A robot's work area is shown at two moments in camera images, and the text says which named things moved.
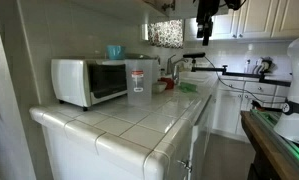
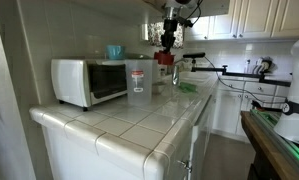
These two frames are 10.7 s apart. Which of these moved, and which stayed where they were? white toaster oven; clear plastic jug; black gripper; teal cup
Moved: black gripper
Stayed: teal cup; white toaster oven; clear plastic jug
